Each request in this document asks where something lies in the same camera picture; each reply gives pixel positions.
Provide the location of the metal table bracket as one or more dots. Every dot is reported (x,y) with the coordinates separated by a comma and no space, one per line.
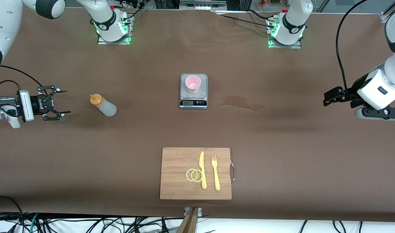
(200,212)

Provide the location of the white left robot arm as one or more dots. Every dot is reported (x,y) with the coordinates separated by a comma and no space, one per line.
(289,37)

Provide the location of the pink plastic cup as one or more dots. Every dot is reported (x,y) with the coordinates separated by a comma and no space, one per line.
(193,84)

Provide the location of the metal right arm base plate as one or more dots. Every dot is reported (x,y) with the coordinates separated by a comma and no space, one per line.
(103,42)

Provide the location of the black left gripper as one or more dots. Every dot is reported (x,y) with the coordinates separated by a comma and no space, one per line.
(353,91)

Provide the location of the yellow plastic knife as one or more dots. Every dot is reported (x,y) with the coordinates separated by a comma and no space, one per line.
(202,168)

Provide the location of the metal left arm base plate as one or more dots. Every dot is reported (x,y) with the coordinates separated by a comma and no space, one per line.
(294,46)

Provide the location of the aluminium corner bracket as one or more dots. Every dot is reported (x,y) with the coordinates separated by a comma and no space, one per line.
(384,16)

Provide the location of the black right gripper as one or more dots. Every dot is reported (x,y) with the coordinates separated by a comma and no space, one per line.
(39,105)

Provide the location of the wooden cutting board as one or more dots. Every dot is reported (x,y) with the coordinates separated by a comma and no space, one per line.
(175,168)

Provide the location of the silver digital kitchen scale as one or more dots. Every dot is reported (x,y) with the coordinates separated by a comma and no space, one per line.
(197,97)

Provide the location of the brown table cover sheet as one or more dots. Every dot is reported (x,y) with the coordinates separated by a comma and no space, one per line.
(87,155)

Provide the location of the translucent sauce bottle orange cap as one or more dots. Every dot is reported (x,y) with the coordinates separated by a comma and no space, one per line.
(107,109)

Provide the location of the lemon slice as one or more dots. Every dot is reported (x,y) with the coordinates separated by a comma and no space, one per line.
(188,175)
(196,175)

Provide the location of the orange toy food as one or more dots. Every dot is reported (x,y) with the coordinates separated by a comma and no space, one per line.
(261,4)

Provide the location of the wooden beam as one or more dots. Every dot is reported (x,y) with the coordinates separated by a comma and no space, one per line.
(189,223)

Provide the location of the yellow plastic fork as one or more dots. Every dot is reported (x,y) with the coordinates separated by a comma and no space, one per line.
(216,174)

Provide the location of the white power strip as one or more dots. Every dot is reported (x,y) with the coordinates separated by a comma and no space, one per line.
(197,7)

